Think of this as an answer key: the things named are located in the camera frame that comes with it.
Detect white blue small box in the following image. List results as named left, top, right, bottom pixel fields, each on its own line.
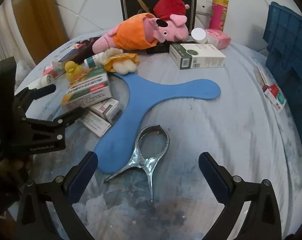
left=52, top=47, right=78, bottom=69

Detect yellow rubber duck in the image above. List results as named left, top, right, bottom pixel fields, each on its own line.
left=64, top=61, right=82, bottom=81

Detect white curtain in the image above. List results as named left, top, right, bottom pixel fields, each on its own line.
left=0, top=0, right=37, bottom=81

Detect pink pig plush orange dress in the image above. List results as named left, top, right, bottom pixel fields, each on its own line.
left=92, top=13, right=189, bottom=54

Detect green orange medicine box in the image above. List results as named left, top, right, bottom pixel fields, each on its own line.
left=61, top=67, right=112, bottom=112

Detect silver metal clamp tool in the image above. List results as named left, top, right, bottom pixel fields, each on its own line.
left=104, top=125, right=170, bottom=203

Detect pink yellow snack can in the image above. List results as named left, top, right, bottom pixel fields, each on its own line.
left=209, top=0, right=229, bottom=31

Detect white teal medicine bottle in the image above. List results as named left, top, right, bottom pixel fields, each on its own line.
left=84, top=52, right=107, bottom=68

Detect black framed picture box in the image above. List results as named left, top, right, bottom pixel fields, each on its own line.
left=120, top=0, right=197, bottom=32

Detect pink tissue pack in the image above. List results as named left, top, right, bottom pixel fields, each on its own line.
left=205, top=29, right=231, bottom=50

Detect small white red box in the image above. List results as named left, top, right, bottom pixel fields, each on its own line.
left=89, top=98, right=123, bottom=125

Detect red white toothpaste box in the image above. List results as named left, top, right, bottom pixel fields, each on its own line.
left=255, top=66, right=286, bottom=113

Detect large white pill bottle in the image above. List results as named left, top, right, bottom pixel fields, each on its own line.
left=27, top=74, right=55, bottom=89

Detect small beige doll yellow dress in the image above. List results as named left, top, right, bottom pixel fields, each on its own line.
left=101, top=48, right=139, bottom=75

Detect white round-cap bottle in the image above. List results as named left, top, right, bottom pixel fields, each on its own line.
left=191, top=28, right=207, bottom=44

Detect brown wooden headboard frame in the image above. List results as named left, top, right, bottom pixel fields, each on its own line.
left=11, top=0, right=68, bottom=64

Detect red plush toy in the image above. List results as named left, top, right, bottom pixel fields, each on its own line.
left=153, top=0, right=190, bottom=21

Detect pink white flat box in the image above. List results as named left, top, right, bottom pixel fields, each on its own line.
left=43, top=63, right=65, bottom=79

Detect white green medicine box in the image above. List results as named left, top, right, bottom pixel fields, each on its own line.
left=169, top=43, right=226, bottom=70

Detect dark maroon pouch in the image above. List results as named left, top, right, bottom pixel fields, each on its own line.
left=66, top=37, right=110, bottom=64

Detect small white green box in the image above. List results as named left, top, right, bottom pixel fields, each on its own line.
left=80, top=110, right=111, bottom=138

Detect blue plastic storage crate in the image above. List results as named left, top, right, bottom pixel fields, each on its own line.
left=263, top=2, right=302, bottom=145

